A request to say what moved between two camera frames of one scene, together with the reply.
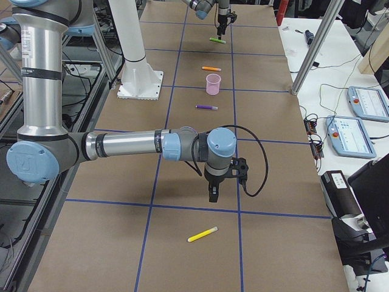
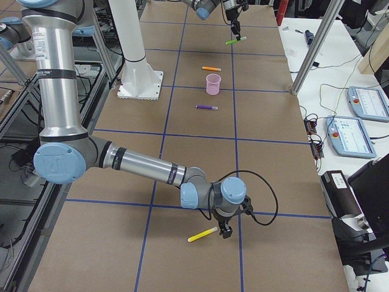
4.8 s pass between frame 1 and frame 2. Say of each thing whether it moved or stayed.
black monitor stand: stayed
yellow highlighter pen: stayed
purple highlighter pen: stayed
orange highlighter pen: stayed
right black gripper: moved
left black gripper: moved
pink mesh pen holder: stayed
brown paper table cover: stayed
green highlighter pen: moved
